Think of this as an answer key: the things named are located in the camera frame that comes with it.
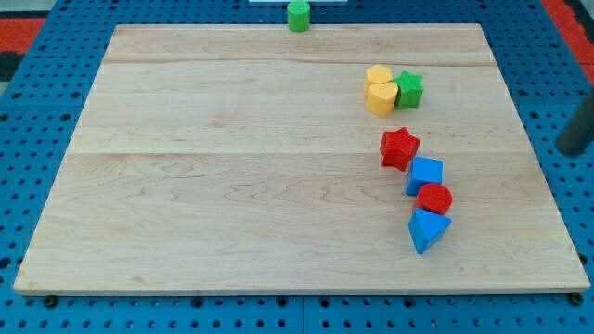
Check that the red star block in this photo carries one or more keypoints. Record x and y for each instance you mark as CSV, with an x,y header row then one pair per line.
x,y
398,148

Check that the yellow heart block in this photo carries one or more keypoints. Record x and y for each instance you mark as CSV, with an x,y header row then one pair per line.
x,y
381,98

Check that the blue cube block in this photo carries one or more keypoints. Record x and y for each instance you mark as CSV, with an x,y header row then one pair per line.
x,y
423,171

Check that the green star block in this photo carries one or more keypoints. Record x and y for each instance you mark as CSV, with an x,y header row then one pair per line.
x,y
410,90

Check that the wooden board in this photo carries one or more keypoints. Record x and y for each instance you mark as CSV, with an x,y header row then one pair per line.
x,y
243,160

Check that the yellow hexagon block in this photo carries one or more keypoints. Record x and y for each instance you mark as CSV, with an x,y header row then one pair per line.
x,y
376,74

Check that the red cylinder block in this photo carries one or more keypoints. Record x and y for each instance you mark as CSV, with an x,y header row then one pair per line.
x,y
434,198

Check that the blue triangle block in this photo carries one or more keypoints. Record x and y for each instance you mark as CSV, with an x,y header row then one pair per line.
x,y
426,228

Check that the green cylinder block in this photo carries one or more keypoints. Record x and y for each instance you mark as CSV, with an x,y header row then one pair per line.
x,y
298,16

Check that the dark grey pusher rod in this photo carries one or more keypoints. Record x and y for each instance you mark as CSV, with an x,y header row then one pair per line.
x,y
578,133

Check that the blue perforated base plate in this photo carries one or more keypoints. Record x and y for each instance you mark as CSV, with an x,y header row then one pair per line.
x,y
44,98

